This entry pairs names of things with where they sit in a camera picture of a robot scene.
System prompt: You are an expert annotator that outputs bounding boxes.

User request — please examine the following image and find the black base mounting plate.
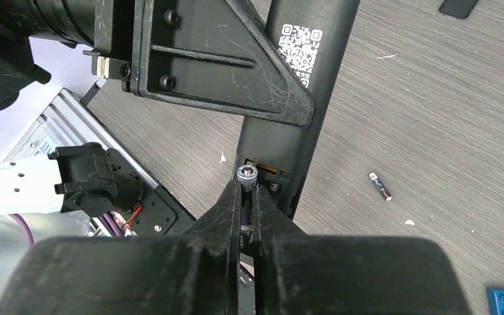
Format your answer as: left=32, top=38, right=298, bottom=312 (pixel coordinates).
left=106, top=148, right=196, bottom=237

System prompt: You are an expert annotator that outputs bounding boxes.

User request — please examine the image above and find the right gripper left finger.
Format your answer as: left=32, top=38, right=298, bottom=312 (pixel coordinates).
left=0, top=180, right=242, bottom=314

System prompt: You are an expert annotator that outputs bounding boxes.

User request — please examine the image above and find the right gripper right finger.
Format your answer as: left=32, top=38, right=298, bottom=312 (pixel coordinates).
left=252, top=187, right=471, bottom=314

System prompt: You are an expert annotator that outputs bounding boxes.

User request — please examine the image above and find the black battery cover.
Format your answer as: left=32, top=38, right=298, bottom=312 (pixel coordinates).
left=438, top=0, right=479, bottom=19

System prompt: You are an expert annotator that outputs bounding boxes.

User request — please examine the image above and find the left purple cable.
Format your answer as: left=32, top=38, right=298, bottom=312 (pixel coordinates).
left=8, top=213, right=35, bottom=251

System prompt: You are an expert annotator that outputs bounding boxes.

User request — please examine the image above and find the black remote control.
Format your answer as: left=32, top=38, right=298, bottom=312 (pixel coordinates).
left=235, top=1, right=360, bottom=219

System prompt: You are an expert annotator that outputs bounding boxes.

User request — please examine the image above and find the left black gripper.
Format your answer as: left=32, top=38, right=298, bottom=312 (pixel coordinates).
left=84, top=1, right=291, bottom=123

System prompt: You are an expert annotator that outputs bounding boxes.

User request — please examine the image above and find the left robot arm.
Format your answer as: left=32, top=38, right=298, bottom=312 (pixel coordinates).
left=0, top=1, right=315, bottom=217

